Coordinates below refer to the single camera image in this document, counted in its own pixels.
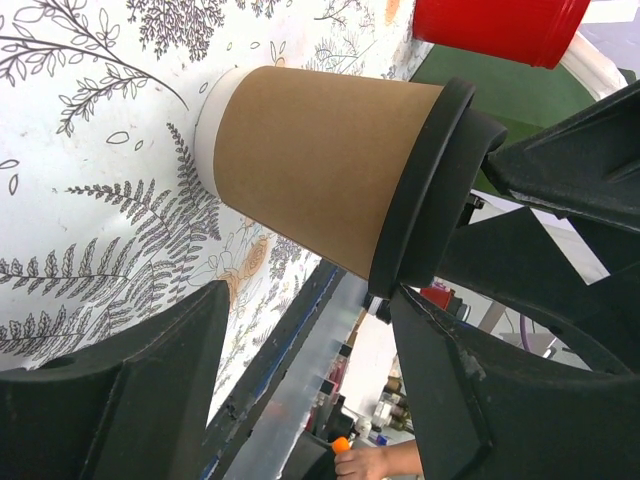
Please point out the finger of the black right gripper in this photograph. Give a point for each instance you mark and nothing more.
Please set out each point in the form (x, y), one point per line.
(586, 165)
(512, 259)

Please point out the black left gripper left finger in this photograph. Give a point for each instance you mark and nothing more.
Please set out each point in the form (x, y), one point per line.
(133, 406)

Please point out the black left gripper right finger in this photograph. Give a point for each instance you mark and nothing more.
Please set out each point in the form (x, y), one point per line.
(484, 409)

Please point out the black coffee cup lid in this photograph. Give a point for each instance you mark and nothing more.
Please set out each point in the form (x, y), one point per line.
(432, 190)

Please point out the brown paper coffee cup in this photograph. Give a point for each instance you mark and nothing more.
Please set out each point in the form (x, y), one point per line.
(313, 156)

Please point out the brown and green paper bag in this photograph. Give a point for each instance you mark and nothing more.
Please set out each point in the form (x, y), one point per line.
(526, 100)

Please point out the person's hand in background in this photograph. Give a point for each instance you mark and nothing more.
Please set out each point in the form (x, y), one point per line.
(374, 463)

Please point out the red straw holder cup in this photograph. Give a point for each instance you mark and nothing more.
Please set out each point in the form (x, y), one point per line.
(532, 32)

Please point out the floral patterned table mat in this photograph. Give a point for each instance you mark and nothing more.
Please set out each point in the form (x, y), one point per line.
(104, 222)

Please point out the aluminium frame rail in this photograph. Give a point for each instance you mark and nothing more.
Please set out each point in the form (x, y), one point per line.
(264, 451)

